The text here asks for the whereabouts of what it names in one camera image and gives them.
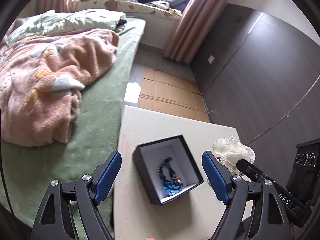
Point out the clear plastic bag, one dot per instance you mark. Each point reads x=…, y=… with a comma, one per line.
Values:
x=228, y=151

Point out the flattened cardboard sheets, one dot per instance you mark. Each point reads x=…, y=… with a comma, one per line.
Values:
x=166, y=93

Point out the white leather table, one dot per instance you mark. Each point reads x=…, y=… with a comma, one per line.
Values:
x=194, y=215

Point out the green bed sheet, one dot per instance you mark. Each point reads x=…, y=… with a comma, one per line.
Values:
x=29, y=171

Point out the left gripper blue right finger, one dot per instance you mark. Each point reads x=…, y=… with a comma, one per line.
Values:
x=253, y=210

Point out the floral window seat cushion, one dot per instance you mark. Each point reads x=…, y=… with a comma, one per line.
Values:
x=126, y=7

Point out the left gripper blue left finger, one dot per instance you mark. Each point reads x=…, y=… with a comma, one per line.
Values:
x=54, y=219

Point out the right pink curtain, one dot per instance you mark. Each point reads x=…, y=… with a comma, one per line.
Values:
x=191, y=30

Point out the black jewelry box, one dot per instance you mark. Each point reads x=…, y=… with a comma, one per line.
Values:
x=167, y=169

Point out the pink fleece blanket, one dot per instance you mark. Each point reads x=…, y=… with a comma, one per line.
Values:
x=41, y=82

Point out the green floral duvet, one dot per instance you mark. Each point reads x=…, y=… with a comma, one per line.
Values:
x=51, y=23

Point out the wall socket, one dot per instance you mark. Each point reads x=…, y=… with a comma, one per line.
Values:
x=211, y=59

